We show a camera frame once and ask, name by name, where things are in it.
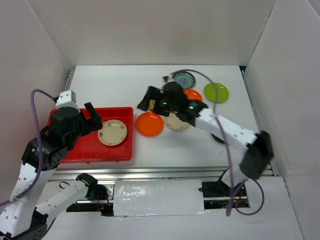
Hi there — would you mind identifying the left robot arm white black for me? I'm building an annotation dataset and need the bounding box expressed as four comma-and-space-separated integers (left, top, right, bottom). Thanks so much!
0, 102, 102, 240

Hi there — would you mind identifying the cream plate with red marks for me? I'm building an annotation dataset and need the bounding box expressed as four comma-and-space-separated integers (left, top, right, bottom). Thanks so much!
97, 119, 128, 147

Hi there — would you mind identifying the red plastic bin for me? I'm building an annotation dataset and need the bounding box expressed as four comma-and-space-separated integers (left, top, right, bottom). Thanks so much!
61, 106, 134, 164

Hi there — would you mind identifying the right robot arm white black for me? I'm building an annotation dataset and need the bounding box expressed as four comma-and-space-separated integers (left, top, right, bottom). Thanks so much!
137, 81, 274, 196

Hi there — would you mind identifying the orange plate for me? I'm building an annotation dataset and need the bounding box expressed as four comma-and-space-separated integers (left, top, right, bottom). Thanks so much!
183, 88, 203, 102
135, 112, 164, 137

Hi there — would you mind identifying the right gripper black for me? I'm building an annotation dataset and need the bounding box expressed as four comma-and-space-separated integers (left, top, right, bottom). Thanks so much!
137, 86, 179, 118

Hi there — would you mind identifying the white foam cover board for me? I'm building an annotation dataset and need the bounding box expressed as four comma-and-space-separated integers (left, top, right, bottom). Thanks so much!
113, 179, 205, 217

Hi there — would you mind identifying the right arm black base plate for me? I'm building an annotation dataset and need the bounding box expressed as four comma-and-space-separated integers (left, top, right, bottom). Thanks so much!
198, 180, 231, 198

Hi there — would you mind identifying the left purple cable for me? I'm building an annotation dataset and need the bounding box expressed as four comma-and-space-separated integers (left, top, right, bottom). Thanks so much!
0, 89, 61, 236

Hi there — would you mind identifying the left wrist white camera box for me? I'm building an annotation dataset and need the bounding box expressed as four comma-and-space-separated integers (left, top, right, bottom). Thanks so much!
55, 89, 79, 110

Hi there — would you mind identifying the blue patterned plate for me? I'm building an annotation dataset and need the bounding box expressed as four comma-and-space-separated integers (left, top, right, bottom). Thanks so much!
172, 71, 196, 89

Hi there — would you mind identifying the green plate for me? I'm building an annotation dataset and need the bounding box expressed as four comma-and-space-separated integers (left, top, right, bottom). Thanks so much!
203, 83, 230, 104

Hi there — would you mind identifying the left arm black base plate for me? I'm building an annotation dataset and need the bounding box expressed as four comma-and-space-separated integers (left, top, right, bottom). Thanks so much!
85, 184, 114, 202

